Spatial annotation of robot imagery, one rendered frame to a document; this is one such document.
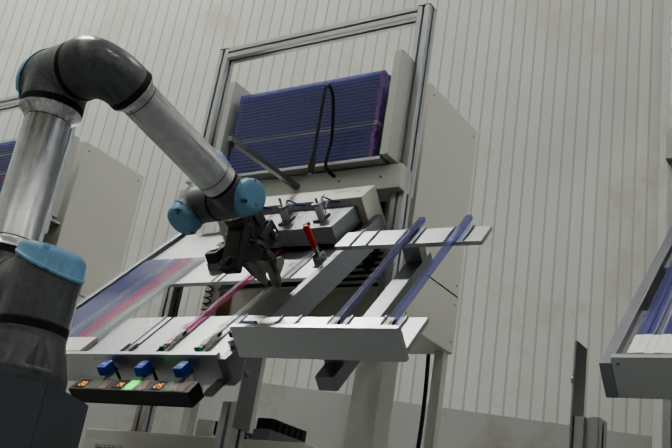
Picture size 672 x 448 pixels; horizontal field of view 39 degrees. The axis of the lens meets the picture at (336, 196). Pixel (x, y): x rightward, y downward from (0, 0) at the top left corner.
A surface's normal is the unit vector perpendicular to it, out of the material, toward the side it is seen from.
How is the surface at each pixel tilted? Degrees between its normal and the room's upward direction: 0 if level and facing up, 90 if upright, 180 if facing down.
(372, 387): 90
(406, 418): 90
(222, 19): 90
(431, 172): 90
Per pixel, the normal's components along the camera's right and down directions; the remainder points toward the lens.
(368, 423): -0.48, -0.40
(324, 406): -0.09, -0.40
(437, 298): 0.83, -0.08
